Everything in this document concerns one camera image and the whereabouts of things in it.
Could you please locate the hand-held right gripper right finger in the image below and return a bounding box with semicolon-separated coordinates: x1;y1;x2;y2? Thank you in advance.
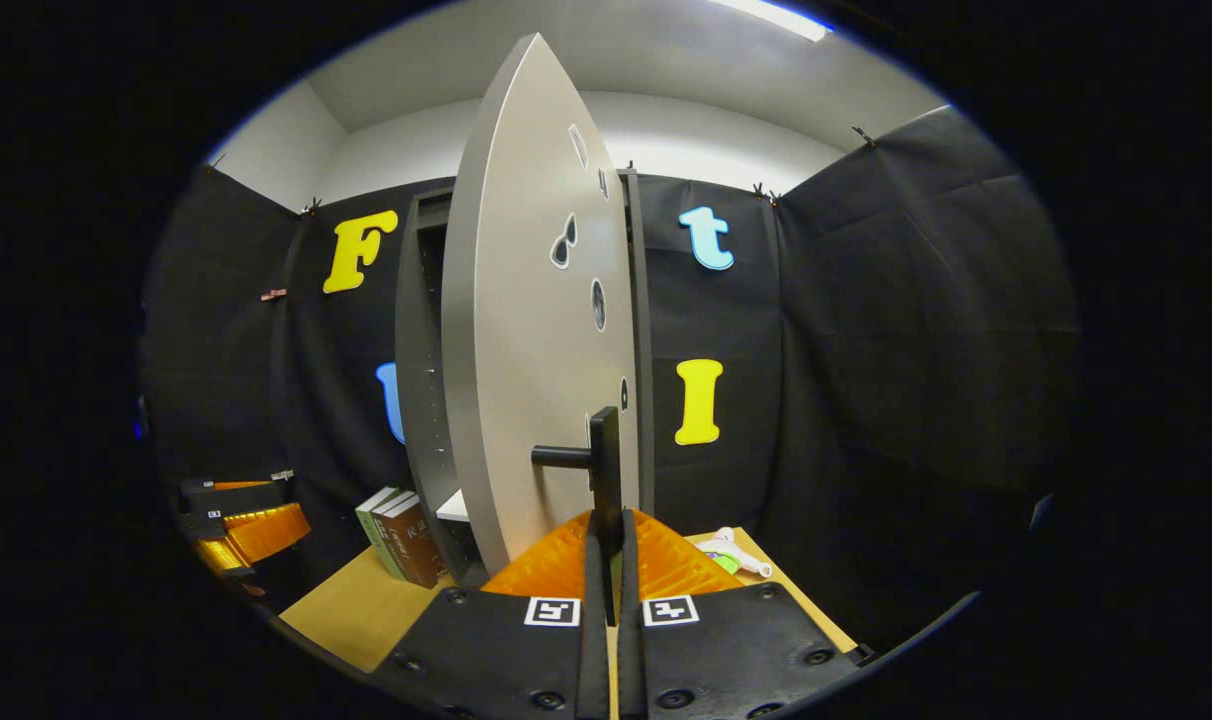
616;508;872;720

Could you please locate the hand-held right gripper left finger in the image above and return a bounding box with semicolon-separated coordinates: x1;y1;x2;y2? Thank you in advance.
371;510;612;720

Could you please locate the black door handle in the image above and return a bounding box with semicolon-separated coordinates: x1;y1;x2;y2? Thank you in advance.
531;406;624;556

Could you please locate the grey cabinet door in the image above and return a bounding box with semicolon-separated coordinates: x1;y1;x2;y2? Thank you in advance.
441;33;642;576

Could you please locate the grey cabinet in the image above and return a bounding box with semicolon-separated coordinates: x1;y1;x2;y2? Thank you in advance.
394;168;657;586

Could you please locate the green book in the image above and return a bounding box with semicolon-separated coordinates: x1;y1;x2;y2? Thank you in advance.
355;487;407;581

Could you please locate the dark brown book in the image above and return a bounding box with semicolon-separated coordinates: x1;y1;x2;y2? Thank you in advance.
378;495;449;590

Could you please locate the white tube with green label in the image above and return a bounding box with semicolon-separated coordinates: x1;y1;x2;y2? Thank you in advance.
694;527;773;579

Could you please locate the black backdrop cloth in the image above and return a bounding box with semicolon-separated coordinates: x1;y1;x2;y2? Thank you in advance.
141;105;1082;641

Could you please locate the long ceiling light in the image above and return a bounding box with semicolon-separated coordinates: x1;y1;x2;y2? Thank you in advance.
711;0;832;43

